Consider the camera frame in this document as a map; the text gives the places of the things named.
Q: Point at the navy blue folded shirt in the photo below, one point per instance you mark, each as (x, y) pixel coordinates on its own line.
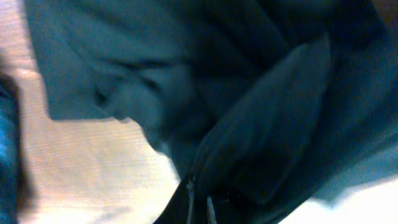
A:
(10, 162)

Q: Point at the black t-shirt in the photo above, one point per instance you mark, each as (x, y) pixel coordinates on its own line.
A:
(265, 103)

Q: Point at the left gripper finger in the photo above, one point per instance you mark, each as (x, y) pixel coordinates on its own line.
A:
(183, 208)

